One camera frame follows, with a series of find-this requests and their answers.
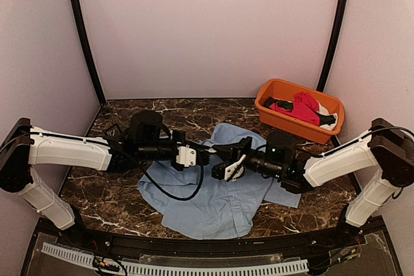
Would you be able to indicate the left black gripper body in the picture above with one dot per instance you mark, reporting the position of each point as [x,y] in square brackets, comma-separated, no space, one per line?
[182,136]

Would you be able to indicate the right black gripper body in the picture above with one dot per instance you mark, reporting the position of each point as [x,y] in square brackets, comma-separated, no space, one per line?
[241,147]

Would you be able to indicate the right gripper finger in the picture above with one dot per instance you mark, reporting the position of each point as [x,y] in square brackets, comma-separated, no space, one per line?
[226,152]
[223,171]

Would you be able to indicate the light blue button shirt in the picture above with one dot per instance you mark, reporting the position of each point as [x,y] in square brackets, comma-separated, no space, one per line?
[215,210]

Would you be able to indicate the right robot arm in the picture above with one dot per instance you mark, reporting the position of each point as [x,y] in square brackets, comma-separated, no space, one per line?
[384,146]

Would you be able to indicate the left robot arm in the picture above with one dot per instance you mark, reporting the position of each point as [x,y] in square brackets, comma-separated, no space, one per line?
[146,139]

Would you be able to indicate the orange plastic basin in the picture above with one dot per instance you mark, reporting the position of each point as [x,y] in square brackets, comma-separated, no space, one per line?
[285,90]

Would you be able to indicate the red and white clothes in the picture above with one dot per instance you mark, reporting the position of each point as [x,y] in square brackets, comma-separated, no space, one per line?
[304,108]

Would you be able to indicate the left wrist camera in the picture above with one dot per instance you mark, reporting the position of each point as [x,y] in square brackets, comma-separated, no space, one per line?
[191,156]

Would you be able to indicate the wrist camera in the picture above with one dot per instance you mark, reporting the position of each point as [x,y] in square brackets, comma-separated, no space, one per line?
[191,156]
[235,170]

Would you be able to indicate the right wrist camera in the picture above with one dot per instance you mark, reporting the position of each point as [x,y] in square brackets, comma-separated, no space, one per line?
[235,170]

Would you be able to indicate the black front rail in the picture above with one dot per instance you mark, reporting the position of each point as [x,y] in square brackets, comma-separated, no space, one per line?
[309,245]

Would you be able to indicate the right black frame post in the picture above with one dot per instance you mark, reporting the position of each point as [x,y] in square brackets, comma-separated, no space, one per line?
[332,45]

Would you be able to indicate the black frame post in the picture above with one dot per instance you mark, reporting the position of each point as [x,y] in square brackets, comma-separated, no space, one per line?
[332,45]
[87,52]

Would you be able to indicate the white slotted cable duct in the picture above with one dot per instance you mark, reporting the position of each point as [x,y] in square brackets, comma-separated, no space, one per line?
[162,265]

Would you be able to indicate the left black frame post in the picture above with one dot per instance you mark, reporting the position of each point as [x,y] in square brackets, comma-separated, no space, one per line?
[87,52]

